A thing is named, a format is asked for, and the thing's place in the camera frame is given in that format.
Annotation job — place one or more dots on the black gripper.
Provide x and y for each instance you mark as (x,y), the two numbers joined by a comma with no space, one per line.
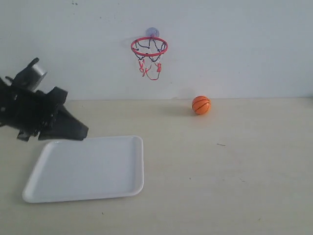
(33,112)

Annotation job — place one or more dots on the small orange basketball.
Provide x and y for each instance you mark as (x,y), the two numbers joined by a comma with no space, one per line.
(201,105)

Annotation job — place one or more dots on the red mini basketball hoop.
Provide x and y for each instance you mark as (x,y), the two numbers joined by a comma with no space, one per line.
(149,52)

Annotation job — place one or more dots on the white plastic tray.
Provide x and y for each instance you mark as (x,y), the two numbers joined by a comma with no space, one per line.
(96,168)

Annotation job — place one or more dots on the clear suction cup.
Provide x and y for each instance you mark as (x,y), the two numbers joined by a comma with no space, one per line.
(152,32)

